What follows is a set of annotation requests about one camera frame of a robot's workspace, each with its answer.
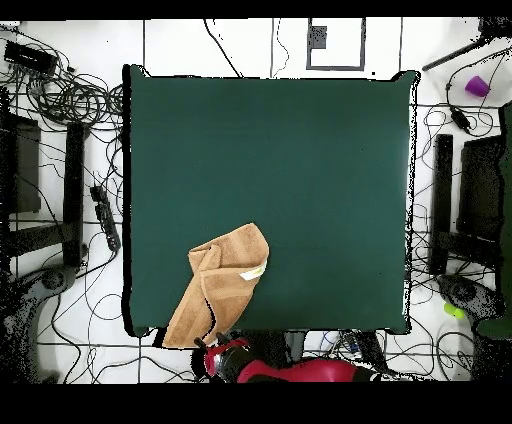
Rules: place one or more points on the tan terry towel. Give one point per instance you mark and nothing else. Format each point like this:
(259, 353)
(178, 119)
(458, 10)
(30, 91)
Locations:
(224, 288)

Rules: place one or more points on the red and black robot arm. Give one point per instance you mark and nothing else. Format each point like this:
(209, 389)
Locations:
(300, 370)

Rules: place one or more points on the black flat box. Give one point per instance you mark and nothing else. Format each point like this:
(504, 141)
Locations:
(480, 188)
(24, 168)

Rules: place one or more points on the black floor device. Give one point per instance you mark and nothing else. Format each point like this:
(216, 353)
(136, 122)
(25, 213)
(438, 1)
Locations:
(368, 348)

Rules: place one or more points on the black power strip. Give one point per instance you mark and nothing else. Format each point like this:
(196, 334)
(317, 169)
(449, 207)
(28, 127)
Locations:
(104, 218)

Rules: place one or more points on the black stand bar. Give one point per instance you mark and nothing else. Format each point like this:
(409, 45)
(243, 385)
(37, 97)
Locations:
(442, 192)
(74, 192)

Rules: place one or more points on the dark green table cloth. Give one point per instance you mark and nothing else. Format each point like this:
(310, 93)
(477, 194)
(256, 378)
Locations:
(320, 140)

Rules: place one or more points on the lime green object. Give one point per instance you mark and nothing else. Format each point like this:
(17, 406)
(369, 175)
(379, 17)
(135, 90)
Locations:
(454, 310)

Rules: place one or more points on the dark grey square plate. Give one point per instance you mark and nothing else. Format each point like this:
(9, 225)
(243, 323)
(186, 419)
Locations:
(318, 36)

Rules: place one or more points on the black power adapter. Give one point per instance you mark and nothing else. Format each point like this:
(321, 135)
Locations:
(460, 119)

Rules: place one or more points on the dark green hanging cloth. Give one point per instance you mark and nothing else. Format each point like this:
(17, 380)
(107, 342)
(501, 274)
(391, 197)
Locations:
(507, 180)

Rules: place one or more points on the black electronics box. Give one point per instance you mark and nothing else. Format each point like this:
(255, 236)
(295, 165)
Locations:
(28, 58)

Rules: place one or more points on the purple cup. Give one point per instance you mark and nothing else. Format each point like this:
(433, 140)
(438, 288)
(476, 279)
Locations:
(476, 86)

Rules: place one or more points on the black tripod rod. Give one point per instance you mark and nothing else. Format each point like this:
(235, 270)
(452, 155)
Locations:
(454, 54)

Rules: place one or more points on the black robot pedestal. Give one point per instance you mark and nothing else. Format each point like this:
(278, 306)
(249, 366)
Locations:
(260, 344)

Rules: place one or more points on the grey square frame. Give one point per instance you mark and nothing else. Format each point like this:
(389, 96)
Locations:
(336, 68)

